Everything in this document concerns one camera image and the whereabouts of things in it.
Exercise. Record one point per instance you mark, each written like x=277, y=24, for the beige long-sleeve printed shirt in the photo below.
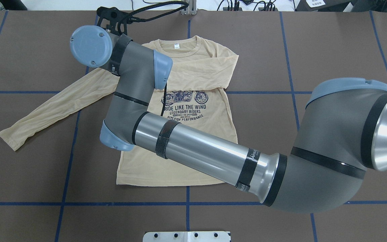
x=201, y=71

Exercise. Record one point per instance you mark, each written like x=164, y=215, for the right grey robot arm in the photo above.
x=343, y=131

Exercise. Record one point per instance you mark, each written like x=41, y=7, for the aluminium frame post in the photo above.
x=190, y=9

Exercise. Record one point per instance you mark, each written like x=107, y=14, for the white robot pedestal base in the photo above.
x=188, y=236

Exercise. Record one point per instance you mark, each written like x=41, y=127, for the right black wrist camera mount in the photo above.
x=118, y=20

